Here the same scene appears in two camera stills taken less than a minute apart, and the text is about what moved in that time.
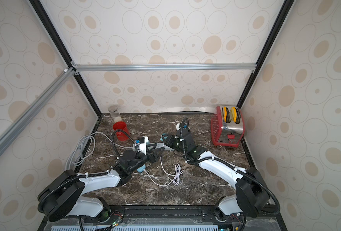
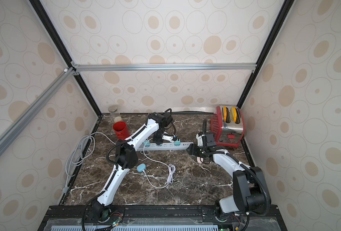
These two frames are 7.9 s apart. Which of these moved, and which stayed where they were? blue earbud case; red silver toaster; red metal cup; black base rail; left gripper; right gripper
Moved: left gripper; right gripper
Stayed: black base rail; red silver toaster; blue earbud case; red metal cup
